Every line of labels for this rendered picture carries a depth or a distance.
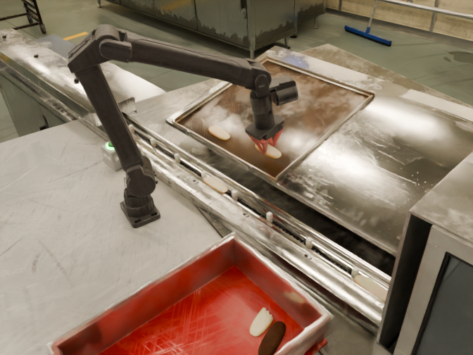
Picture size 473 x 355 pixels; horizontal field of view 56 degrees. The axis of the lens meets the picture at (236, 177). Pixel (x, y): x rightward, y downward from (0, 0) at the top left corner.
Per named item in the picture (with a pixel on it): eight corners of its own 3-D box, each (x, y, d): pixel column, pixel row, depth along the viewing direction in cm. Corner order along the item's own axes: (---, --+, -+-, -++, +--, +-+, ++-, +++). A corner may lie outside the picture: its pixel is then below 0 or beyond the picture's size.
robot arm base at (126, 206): (120, 206, 135) (134, 229, 126) (114, 185, 130) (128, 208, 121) (146, 196, 138) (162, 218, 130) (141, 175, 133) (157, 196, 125)
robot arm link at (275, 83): (244, 65, 119) (254, 77, 112) (284, 53, 120) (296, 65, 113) (251, 103, 126) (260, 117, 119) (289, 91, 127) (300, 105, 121)
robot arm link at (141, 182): (57, 37, 103) (55, 53, 95) (113, 18, 103) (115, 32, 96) (130, 180, 131) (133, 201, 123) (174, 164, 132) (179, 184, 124)
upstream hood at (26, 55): (-18, 49, 241) (-24, 34, 236) (15, 40, 250) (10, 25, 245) (97, 130, 166) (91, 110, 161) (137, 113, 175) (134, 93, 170)
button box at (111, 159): (105, 171, 155) (98, 144, 149) (124, 161, 160) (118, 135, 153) (117, 181, 151) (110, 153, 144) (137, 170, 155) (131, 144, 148)
